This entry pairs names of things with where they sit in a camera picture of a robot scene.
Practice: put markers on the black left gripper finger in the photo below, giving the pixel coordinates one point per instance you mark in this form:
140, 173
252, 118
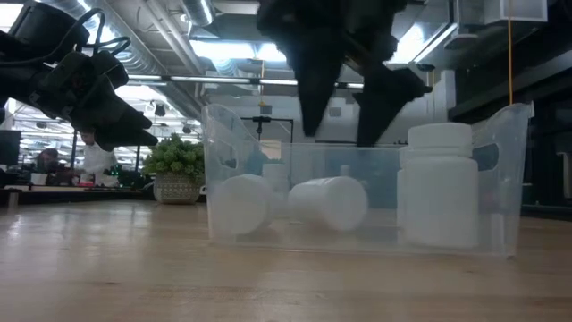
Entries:
120, 139
111, 114

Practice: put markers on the green potted plant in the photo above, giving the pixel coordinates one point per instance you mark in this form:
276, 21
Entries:
174, 156

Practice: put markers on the wooden background desk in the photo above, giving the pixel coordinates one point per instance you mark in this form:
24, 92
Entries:
67, 194

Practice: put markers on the large silver ceiling duct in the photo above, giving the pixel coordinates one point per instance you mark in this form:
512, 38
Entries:
134, 49

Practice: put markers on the long ceiling light tube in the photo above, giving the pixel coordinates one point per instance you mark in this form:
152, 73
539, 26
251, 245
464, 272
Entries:
210, 79

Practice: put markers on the person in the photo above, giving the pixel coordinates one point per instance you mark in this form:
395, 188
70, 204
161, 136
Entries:
47, 163
96, 158

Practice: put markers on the dark computer monitor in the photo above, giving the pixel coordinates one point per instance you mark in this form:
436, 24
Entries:
9, 147

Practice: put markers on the white ball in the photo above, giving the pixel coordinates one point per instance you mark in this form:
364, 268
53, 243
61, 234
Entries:
440, 192

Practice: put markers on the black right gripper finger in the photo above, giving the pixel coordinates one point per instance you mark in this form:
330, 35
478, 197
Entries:
380, 103
315, 80

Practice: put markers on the clear plastic basket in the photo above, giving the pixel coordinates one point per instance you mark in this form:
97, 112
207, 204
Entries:
384, 188

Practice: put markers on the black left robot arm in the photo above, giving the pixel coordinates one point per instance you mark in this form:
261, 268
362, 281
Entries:
40, 27

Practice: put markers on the white ceiling unit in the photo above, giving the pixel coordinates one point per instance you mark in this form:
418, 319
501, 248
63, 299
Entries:
514, 11

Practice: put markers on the white pill bottle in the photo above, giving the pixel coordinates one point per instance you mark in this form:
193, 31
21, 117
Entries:
328, 201
241, 203

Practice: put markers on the small silver ceiling duct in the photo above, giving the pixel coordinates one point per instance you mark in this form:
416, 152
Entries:
199, 11

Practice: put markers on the black tripod stand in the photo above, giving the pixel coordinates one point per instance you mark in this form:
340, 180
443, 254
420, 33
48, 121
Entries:
261, 120

